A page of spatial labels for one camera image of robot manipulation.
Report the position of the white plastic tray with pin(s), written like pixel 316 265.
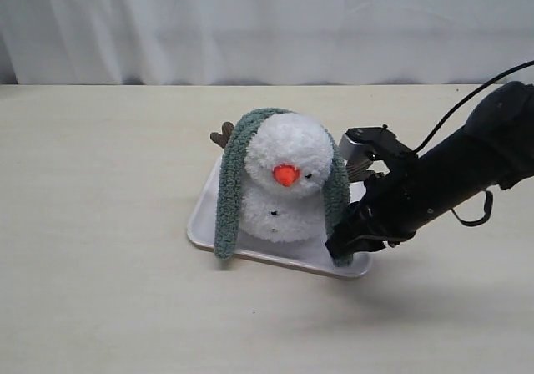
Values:
pixel 309 256

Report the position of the green fuzzy scarf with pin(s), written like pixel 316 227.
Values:
pixel 229 198

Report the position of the white plush snowman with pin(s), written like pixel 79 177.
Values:
pixel 288 182

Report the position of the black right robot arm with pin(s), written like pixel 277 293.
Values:
pixel 493 147

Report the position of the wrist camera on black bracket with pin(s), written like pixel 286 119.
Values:
pixel 370 144

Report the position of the white backdrop curtain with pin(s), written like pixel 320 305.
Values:
pixel 258 42

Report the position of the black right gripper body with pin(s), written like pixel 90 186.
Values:
pixel 391 206

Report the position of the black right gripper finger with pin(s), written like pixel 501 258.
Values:
pixel 364 244
pixel 350 226

